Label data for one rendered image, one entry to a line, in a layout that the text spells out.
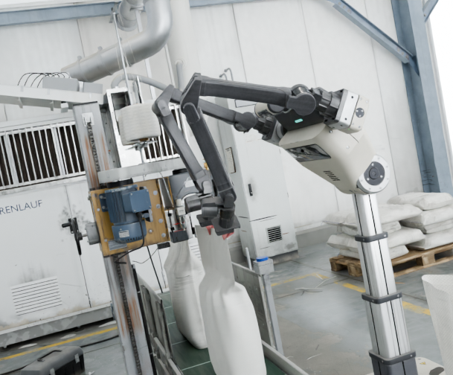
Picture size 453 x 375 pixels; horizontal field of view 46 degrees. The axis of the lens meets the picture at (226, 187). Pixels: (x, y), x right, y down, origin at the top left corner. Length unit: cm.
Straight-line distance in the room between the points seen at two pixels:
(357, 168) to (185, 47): 406
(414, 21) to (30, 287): 600
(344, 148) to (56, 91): 343
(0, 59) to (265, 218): 361
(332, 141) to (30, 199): 376
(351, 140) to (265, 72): 528
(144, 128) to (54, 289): 319
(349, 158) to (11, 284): 395
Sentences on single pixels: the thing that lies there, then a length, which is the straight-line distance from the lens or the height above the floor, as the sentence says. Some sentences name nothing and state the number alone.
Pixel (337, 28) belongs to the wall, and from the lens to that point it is 788.
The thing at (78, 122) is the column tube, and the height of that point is 167.
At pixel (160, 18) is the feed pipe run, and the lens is 507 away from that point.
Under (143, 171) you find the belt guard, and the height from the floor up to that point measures 138.
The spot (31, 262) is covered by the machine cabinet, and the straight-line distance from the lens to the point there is 533.
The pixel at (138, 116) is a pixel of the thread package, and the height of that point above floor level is 163.
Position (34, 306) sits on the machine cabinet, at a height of 35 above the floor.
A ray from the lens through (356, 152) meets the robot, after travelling 206.
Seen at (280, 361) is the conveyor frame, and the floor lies 40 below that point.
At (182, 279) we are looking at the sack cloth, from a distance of 293.
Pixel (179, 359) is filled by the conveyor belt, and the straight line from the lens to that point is 294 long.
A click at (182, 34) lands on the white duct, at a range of 596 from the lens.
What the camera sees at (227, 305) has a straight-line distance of 223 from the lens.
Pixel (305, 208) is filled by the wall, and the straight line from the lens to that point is 732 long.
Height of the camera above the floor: 137
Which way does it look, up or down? 3 degrees down
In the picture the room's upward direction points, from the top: 11 degrees counter-clockwise
